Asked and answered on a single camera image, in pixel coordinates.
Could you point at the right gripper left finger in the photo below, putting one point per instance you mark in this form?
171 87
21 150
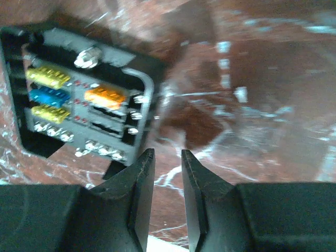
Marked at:
114 216

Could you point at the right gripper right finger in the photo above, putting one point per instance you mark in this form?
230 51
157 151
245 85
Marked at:
214 213

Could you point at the black fuse box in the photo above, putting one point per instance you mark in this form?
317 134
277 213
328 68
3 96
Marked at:
116 135

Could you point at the blue blade fuse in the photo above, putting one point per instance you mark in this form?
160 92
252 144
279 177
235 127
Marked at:
51 97

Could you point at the yellow fuse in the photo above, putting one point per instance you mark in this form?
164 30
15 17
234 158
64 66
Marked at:
49 113
48 77

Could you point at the orange fuse in box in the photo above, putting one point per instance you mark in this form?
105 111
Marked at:
105 97

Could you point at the yellow fuse in box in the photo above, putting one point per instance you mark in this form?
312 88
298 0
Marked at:
48 77

